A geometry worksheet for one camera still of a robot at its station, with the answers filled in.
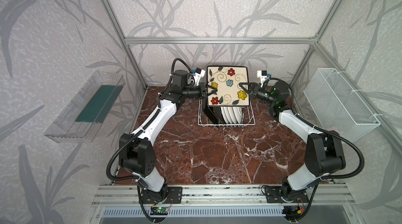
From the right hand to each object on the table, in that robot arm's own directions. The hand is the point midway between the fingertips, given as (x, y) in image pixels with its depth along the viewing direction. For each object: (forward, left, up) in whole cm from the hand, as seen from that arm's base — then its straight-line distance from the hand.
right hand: (239, 82), depth 77 cm
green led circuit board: (-50, +38, -34) cm, 72 cm away
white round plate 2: (-7, +4, -21) cm, 23 cm away
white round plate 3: (-7, +2, -19) cm, 21 cm away
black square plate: (-6, +16, -15) cm, 23 cm away
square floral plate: (+1, +7, +1) cm, 7 cm away
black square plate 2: (-6, +11, -22) cm, 26 cm away
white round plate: (-7, +7, -19) cm, 22 cm away
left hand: (-4, +11, +1) cm, 12 cm away
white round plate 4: (-3, -1, -21) cm, 21 cm away
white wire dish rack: (-3, -8, -28) cm, 29 cm away
